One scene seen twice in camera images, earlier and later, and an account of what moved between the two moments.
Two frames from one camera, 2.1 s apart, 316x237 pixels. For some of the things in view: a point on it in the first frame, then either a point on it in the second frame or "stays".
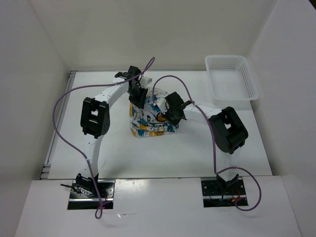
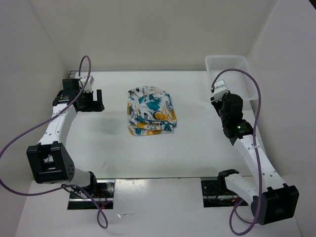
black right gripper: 176,122 to 216,105
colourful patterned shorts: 144,121 stays
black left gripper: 139,101 to 94,105
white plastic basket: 232,78 stays
